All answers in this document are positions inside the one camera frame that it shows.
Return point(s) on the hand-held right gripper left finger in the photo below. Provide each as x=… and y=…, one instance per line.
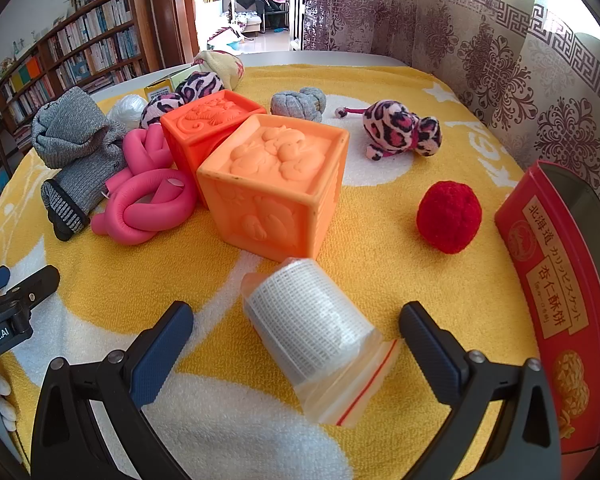
x=160, y=355

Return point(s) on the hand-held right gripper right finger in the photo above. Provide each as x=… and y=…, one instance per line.
x=430, y=350

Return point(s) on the looped pink foam roller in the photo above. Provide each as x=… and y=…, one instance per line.
x=130, y=232

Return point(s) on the bagged white bandage roll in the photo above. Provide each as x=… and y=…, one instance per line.
x=305, y=320

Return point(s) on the red tin container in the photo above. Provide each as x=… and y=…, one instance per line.
x=545, y=280

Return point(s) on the large red pompom ball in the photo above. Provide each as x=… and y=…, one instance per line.
x=450, y=215

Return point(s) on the grey knit sock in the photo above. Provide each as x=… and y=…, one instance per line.
x=75, y=130

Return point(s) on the light orange embossed cube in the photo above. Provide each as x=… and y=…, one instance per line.
x=270, y=195

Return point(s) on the dark orange embossed cube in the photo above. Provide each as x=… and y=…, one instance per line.
x=195, y=130

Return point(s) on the leopard print plush bundle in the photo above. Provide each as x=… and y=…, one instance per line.
x=200, y=85

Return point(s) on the yellow and white towel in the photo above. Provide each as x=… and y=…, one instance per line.
x=380, y=270

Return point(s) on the knotted pink foam roller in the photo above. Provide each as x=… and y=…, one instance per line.
x=140, y=147

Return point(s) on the white yarn ball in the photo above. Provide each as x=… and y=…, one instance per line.
x=127, y=110

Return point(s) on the leopard print plush toy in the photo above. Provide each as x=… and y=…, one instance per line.
x=395, y=127

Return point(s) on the small green box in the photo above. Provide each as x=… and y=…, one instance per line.
x=160, y=90

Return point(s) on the wooden bookshelf with books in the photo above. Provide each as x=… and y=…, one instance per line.
x=80, y=45

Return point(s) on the grey sock ball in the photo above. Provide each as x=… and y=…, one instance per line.
x=295, y=105

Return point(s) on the cream and pink sock ball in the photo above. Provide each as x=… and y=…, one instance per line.
x=220, y=67

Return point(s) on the pink and white bag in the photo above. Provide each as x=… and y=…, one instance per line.
x=225, y=37

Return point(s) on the patterned beige curtain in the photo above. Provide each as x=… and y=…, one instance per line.
x=430, y=20

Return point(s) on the sofa with dark clothes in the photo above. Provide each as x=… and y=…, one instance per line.
x=255, y=0

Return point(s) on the wooden door frame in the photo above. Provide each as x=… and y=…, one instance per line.
x=172, y=10

